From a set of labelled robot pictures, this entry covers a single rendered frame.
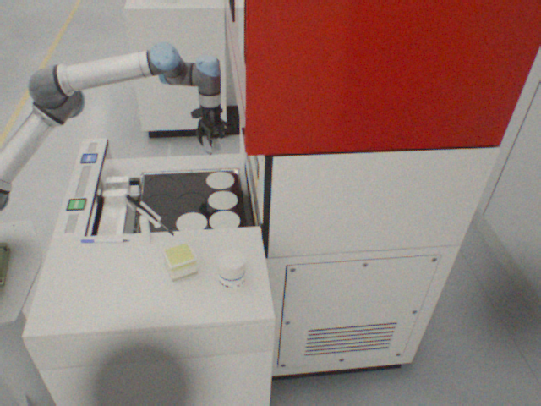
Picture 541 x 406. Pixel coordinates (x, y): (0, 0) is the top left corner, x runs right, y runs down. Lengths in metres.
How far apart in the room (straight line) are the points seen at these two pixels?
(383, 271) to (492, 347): 1.02
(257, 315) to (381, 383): 1.18
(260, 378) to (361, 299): 0.55
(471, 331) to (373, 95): 1.63
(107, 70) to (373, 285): 1.14
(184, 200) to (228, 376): 0.61
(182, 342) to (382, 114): 0.79
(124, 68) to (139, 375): 0.87
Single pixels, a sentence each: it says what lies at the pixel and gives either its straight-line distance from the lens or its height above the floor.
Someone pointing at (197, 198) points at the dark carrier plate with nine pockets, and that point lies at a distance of 1.68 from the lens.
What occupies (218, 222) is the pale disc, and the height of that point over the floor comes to 0.90.
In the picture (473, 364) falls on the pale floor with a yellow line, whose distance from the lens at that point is 2.53.
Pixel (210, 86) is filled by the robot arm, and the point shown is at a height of 1.27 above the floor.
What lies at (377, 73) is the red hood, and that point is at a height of 1.46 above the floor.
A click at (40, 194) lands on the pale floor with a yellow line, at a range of 3.39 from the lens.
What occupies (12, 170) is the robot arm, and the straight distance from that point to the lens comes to 1.74.
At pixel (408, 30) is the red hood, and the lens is 1.24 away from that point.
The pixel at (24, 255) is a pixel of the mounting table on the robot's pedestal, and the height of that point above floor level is 0.82.
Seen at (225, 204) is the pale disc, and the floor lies 0.90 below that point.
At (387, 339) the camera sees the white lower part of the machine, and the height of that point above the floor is 0.27.
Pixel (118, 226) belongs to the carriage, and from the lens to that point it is 1.65.
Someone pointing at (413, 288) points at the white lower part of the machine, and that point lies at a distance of 1.87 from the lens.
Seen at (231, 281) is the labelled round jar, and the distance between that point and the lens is 1.25.
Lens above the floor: 1.96
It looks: 40 degrees down
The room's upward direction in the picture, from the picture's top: 2 degrees clockwise
